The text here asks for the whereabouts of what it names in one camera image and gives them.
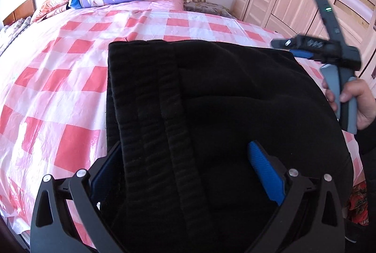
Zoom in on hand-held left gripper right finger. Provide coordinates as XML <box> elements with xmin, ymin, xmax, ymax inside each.
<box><xmin>247</xmin><ymin>140</ymin><xmax>345</xmax><ymax>253</ymax></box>

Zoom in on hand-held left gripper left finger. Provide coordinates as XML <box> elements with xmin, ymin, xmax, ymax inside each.
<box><xmin>31</xmin><ymin>143</ymin><xmax>125</xmax><ymax>253</ymax></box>

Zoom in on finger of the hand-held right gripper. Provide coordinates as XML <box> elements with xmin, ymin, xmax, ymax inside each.
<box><xmin>289</xmin><ymin>49</ymin><xmax>314</xmax><ymax>60</ymax></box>
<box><xmin>270</xmin><ymin>37</ymin><xmax>299</xmax><ymax>50</ymax></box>

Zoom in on black pants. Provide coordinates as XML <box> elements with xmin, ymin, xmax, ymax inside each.
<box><xmin>106</xmin><ymin>39</ymin><xmax>354</xmax><ymax>253</ymax></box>

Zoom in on person's right forearm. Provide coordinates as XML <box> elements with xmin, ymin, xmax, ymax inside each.
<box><xmin>357</xmin><ymin>119</ymin><xmax>376</xmax><ymax>155</ymax></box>

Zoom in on person's right hand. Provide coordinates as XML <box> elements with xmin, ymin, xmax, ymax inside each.
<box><xmin>321</xmin><ymin>76</ymin><xmax>376</xmax><ymax>131</ymax></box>

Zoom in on floral covered nightstand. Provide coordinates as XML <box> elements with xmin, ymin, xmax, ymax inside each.
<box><xmin>184</xmin><ymin>0</ymin><xmax>236</xmax><ymax>19</ymax></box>

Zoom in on red floral cloth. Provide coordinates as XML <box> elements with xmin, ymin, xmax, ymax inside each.
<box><xmin>344</xmin><ymin>179</ymin><xmax>370</xmax><ymax>226</ymax></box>

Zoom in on pink checked bed sheet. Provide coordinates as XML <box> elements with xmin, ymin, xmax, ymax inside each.
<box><xmin>0</xmin><ymin>0</ymin><xmax>368</xmax><ymax>242</ymax></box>

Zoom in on grey floral blanket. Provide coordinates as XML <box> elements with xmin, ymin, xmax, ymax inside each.
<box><xmin>0</xmin><ymin>16</ymin><xmax>33</xmax><ymax>57</ymax></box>

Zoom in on orange floral pillow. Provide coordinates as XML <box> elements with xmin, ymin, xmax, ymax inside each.
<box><xmin>29</xmin><ymin>0</ymin><xmax>84</xmax><ymax>24</ymax></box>

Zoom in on small wooden headboard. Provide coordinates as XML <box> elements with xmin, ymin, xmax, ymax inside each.
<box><xmin>2</xmin><ymin>0</ymin><xmax>37</xmax><ymax>27</ymax></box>

